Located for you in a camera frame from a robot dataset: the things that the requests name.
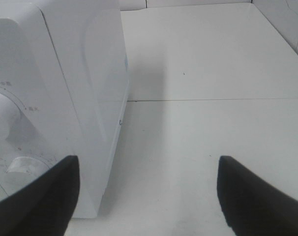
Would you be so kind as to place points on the upper white power knob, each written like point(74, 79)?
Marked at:
point(9, 115)

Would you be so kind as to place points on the white timer knob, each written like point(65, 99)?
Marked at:
point(22, 171)

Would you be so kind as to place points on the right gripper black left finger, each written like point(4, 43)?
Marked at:
point(45, 206)

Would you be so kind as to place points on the white microwave oven body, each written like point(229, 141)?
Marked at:
point(64, 64)

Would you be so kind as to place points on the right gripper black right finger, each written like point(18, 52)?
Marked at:
point(251, 206)

